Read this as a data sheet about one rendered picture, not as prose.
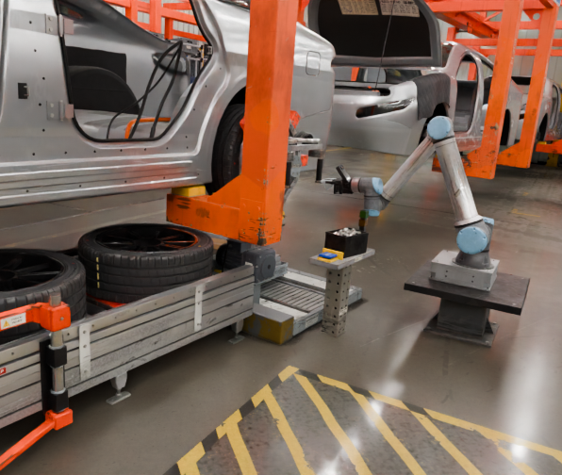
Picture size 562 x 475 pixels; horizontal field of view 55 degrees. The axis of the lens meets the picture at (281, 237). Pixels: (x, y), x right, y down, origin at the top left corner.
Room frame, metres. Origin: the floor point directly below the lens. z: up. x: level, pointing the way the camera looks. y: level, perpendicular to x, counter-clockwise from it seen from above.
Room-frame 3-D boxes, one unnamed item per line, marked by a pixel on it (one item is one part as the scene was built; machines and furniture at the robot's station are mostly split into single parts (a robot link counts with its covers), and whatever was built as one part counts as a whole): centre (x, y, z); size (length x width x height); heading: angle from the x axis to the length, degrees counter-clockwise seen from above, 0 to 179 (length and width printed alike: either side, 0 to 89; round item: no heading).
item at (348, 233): (2.83, -0.35, 0.51); 0.20 x 0.14 x 0.13; 137
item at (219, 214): (2.87, 0.39, 0.69); 0.52 x 0.17 x 0.35; 56
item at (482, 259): (2.97, -1.10, 0.45); 0.19 x 0.19 x 0.10
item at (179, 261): (2.64, 0.67, 0.39); 0.66 x 0.66 x 0.24
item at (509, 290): (2.97, -1.10, 0.15); 0.60 x 0.60 x 0.30; 63
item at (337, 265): (2.81, -0.34, 0.44); 0.43 x 0.17 x 0.03; 146
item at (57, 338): (1.70, 0.74, 0.30); 0.09 x 0.05 x 0.50; 146
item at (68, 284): (2.00, 1.10, 0.39); 0.66 x 0.66 x 0.24
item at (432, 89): (5.93, -1.43, 1.36); 0.71 x 0.30 x 0.51; 146
